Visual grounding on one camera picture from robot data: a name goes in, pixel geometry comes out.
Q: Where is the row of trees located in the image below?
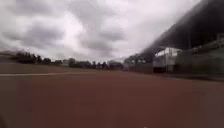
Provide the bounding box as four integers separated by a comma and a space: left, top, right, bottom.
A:
0, 50, 124, 70

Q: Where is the roofed grandstand building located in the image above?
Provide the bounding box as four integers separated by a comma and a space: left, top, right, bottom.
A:
123, 0, 224, 81

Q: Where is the red running track surface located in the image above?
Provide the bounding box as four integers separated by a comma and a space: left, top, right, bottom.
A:
0, 69, 224, 128

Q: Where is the white box structure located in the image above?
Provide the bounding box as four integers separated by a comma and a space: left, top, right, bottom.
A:
152, 47, 183, 73

